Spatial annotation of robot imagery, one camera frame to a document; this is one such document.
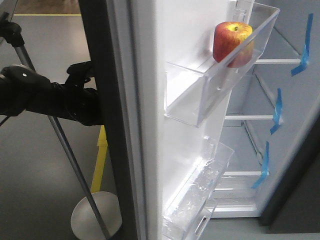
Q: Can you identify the red yellow apple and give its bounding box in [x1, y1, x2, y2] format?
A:
[212, 21, 254, 68]

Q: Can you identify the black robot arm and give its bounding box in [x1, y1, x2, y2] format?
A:
[0, 61, 103, 126]

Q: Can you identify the clear lower door bin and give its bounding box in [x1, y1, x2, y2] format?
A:
[161, 142, 234, 238]

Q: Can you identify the silver sign stand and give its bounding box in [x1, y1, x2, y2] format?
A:
[0, 11, 113, 240]

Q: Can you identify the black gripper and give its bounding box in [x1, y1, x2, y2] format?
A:
[48, 61, 103, 126]

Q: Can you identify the clear bottom door bin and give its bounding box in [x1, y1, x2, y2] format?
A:
[161, 207, 215, 240]

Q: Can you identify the white fridge door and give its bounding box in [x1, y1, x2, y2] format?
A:
[77, 0, 280, 240]

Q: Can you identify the clear door bin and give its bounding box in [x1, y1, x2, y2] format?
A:
[164, 3, 280, 127]
[161, 207, 215, 240]
[161, 142, 234, 238]

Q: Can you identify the dark grey fridge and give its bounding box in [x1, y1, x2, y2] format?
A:
[77, 0, 320, 240]

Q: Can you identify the clear upper door bin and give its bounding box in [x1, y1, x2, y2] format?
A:
[164, 3, 280, 127]

